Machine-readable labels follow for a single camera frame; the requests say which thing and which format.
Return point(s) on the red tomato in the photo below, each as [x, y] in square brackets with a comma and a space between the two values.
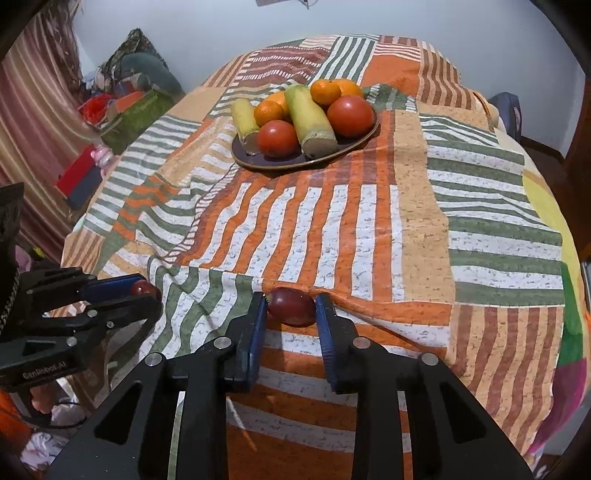
[351, 116]
[277, 139]

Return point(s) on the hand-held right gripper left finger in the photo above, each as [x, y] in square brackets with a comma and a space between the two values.
[257, 341]

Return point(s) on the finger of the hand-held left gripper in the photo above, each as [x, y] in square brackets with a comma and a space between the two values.
[115, 286]
[129, 310]

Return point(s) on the purple plate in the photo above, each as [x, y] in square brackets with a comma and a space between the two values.
[277, 162]

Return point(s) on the dark patterned cushion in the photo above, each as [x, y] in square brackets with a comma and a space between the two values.
[131, 46]

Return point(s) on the orange box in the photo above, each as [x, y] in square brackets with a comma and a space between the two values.
[129, 100]

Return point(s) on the pink toy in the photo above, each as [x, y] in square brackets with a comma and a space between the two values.
[102, 156]

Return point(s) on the red grape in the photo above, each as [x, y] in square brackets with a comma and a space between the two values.
[141, 288]
[292, 307]

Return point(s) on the small tangerine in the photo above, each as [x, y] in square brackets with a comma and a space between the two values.
[325, 92]
[268, 113]

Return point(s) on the striped red curtain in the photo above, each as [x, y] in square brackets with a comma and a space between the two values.
[32, 115]

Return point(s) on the red and blue box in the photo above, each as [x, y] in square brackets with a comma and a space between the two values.
[79, 180]

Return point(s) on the colourful bedsheet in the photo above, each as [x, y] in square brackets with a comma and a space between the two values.
[570, 323]

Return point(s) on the large orange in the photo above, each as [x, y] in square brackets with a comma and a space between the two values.
[352, 87]
[280, 99]

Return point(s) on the red bag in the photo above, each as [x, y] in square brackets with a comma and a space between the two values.
[94, 107]

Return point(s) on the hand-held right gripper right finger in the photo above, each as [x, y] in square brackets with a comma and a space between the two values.
[325, 337]

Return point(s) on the striped patchwork blanket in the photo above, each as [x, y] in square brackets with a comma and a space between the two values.
[369, 221]

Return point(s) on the small black wall monitor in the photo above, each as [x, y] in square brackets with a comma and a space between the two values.
[277, 2]

